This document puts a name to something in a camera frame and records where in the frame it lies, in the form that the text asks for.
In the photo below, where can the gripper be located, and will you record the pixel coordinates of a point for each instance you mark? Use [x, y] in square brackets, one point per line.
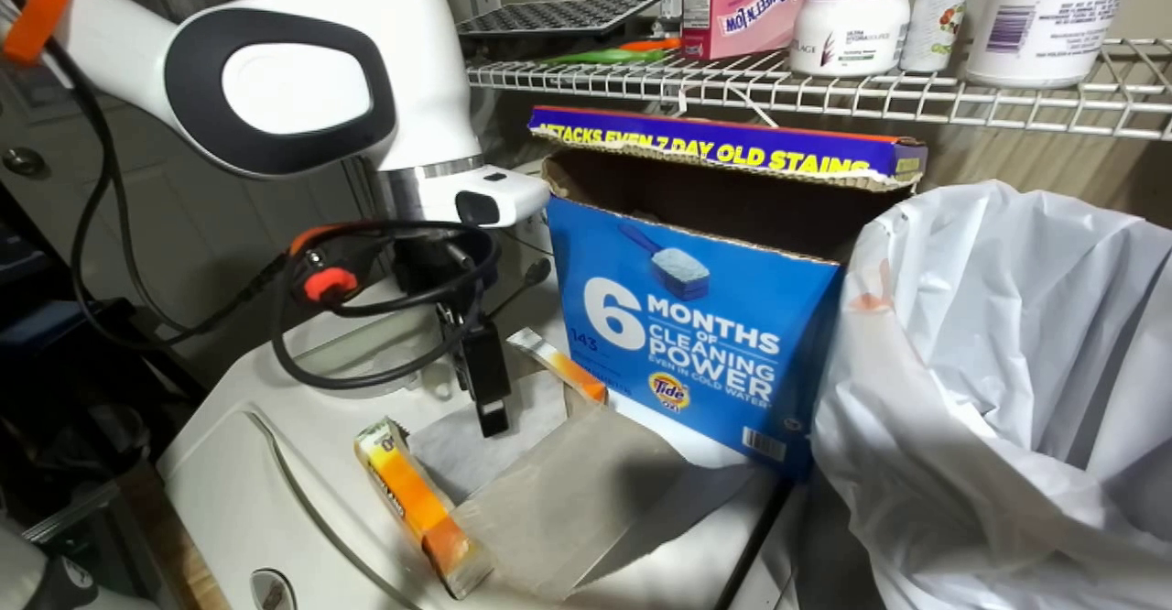
[430, 262]

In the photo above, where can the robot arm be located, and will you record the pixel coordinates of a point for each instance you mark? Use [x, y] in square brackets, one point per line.
[302, 88]

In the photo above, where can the orange cardboard box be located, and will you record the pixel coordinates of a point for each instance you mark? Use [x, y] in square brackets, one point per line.
[412, 491]

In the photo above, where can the blue detergent box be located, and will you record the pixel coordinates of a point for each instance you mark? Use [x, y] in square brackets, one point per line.
[705, 344]

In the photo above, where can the pink cardboard box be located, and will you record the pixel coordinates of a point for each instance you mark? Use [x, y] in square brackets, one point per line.
[751, 1]

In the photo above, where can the green plastic utensil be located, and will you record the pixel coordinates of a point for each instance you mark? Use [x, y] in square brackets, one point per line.
[604, 57]

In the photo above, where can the dark grid tray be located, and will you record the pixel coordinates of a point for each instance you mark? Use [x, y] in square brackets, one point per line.
[549, 16]

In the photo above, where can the white washing machine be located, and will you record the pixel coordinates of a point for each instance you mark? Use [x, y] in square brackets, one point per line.
[275, 491]

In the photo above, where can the orange plastic utensil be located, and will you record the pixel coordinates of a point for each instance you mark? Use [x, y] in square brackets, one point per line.
[652, 44]

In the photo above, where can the white jar with purple lid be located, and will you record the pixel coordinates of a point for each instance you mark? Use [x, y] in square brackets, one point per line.
[847, 33]

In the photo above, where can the slim white bottle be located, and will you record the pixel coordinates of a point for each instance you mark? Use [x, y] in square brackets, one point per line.
[934, 19]

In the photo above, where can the white plastic trash bag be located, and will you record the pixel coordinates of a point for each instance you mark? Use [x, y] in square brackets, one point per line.
[998, 390]

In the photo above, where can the large white container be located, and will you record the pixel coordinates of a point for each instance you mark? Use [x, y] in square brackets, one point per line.
[1044, 15]

